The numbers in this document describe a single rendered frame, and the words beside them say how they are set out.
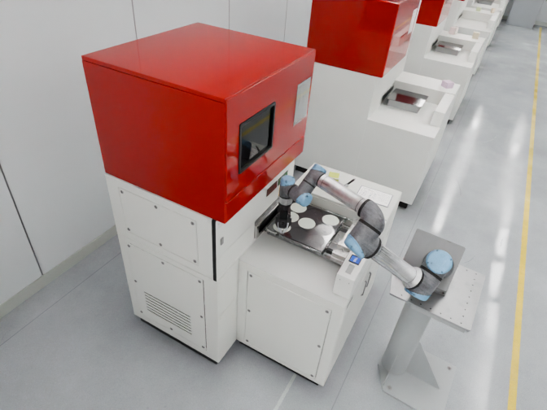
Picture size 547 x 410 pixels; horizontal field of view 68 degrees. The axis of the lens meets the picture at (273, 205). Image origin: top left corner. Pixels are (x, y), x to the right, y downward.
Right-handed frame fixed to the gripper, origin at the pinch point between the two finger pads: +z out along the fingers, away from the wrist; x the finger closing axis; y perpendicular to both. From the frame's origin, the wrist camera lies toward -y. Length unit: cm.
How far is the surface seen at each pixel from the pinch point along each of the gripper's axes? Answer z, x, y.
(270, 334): 60, 2, -25
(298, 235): 1.6, -9.3, 0.3
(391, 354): 73, -75, -24
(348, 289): 2.3, -33.6, -36.6
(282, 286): 15.2, -1.5, -26.4
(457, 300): 10, -92, -33
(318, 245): 1.6, -20.4, -6.6
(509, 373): 92, -159, -21
